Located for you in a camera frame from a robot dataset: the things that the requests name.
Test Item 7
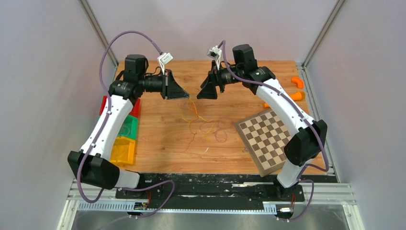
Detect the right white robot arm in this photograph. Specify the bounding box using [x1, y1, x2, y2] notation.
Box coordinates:
[197, 41, 327, 200]

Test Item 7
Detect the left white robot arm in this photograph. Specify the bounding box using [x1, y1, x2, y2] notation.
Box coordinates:
[68, 53, 189, 198]

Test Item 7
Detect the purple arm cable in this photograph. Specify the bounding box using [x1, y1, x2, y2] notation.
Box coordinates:
[77, 31, 176, 219]
[219, 40, 330, 222]

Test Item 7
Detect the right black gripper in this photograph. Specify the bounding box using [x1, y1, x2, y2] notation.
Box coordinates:
[197, 60, 244, 99]

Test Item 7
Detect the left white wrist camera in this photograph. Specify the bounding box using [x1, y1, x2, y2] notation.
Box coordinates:
[157, 52, 173, 75]

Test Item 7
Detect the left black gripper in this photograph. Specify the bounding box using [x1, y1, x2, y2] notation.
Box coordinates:
[139, 69, 190, 100]

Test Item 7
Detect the red plastic bin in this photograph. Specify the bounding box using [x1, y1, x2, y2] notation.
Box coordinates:
[99, 95, 141, 118]

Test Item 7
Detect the thin orange cable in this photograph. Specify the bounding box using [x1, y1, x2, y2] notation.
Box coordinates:
[184, 120, 199, 156]

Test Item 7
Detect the orange plastic carrot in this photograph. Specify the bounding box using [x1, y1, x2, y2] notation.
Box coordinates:
[262, 91, 306, 109]

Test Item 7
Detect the green plastic bin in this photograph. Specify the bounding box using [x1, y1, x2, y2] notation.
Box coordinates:
[117, 115, 139, 140]

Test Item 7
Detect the orange curved pipe piece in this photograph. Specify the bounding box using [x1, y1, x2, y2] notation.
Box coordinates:
[291, 76, 304, 89]

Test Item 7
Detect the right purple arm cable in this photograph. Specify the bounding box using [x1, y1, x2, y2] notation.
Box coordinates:
[219, 40, 330, 222]

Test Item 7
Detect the orange purple cable bundle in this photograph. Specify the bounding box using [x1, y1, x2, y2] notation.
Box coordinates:
[173, 87, 219, 156]

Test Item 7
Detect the yellow plastic bin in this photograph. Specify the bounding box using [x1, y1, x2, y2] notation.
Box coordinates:
[110, 137, 136, 167]

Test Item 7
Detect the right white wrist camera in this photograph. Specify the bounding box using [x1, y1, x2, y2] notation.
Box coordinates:
[207, 46, 222, 61]

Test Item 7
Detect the wooden chessboard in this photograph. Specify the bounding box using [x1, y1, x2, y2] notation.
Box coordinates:
[234, 109, 291, 177]

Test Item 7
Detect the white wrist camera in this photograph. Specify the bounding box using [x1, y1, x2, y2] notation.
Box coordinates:
[207, 46, 222, 61]
[157, 52, 173, 75]

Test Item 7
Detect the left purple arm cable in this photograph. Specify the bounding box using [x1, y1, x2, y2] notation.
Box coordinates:
[77, 31, 176, 219]

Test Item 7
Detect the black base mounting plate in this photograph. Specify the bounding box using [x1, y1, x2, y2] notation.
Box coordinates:
[115, 173, 305, 210]

